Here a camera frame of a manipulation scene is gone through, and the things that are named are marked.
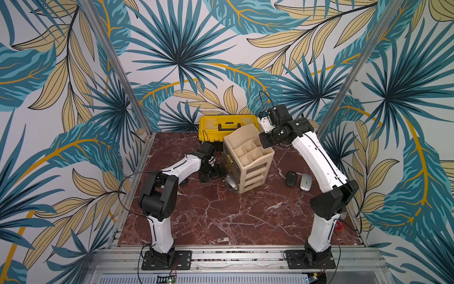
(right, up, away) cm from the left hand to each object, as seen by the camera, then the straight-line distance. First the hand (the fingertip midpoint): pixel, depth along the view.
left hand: (218, 179), depth 92 cm
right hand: (+22, +20, -11) cm, 31 cm away
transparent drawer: (+7, -2, +1) cm, 8 cm away
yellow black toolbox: (-3, +27, +6) cm, 28 cm away
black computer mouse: (+40, 0, +6) cm, 40 cm away
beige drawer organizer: (+13, +10, -14) cm, 22 cm away
